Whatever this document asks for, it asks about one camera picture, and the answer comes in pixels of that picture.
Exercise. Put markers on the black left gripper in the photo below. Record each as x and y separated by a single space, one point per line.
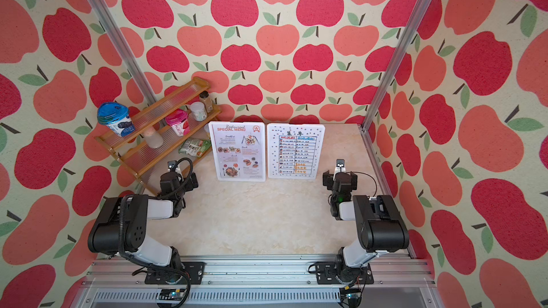
189 186

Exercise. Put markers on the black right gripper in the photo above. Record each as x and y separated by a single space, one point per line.
329 180

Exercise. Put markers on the white dotted menu sheet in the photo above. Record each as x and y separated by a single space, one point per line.
295 149

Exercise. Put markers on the restaurant special menu sheet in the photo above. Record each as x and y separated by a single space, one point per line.
238 149

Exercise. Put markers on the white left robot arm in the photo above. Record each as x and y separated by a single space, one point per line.
121 226

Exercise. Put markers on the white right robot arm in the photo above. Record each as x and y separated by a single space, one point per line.
379 226

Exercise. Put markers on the right white rack box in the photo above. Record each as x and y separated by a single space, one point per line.
295 178

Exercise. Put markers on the white rack box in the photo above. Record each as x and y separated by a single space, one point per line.
295 178
237 179

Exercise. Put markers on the left white rack box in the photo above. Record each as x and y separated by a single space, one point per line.
237 179

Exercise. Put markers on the wooden spice shelf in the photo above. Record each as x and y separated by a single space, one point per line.
144 162

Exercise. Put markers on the green snack packet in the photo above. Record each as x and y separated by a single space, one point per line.
195 147

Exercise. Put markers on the clear plastic bottle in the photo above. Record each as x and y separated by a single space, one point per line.
153 139

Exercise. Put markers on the pink lidded cup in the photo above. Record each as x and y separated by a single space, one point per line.
178 121

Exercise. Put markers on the white lidded jar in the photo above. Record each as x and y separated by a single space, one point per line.
199 111

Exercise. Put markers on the blue lidded yogurt cup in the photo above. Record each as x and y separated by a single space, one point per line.
116 117

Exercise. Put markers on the black capped glass jar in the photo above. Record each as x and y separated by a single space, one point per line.
206 99

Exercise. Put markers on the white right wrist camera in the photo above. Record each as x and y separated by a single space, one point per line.
339 167

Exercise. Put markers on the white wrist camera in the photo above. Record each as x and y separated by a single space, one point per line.
339 167
173 166

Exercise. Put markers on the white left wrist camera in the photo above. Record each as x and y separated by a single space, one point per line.
173 166

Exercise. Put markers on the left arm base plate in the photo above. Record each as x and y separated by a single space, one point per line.
194 272

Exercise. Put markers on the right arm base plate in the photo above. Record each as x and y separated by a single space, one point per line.
328 273

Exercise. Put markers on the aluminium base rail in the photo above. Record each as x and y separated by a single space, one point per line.
262 281

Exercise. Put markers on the right aluminium frame post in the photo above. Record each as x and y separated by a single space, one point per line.
409 33

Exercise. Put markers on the aluminium frame post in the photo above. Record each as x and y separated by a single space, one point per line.
409 33
124 50

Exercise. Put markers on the left aluminium frame post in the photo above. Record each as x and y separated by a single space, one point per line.
124 50

